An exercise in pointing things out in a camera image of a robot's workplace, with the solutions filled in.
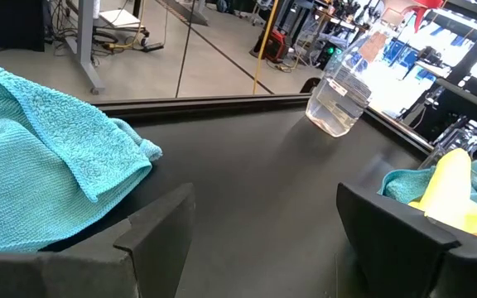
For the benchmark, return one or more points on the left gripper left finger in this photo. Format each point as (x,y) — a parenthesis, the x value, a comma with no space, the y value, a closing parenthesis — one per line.
(97,269)

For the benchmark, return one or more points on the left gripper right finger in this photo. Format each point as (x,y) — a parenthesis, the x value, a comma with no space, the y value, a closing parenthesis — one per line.
(408,265)

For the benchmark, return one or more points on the teal microfiber towel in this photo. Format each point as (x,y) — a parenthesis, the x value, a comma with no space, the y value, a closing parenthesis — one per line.
(35,165)
(404,184)

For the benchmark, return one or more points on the yellow microfiber towel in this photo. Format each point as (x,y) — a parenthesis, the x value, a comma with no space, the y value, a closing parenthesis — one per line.
(449,194)

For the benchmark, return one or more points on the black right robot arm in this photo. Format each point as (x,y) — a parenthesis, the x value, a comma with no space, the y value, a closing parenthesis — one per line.
(462,103)

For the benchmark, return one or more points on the clear spray bottle red trigger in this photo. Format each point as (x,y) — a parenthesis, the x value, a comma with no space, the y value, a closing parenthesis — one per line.
(338,107)

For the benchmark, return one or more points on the black power strip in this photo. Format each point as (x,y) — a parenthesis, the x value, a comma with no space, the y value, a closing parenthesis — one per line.
(152,47)

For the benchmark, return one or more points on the white flat box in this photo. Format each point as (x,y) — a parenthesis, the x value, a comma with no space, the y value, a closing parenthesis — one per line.
(118,18)

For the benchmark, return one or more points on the red tool case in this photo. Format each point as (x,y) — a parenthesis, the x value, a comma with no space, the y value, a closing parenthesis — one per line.
(276,43)

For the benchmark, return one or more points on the black floor cabinet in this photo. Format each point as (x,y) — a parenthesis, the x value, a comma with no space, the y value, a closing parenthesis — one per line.
(6,25)

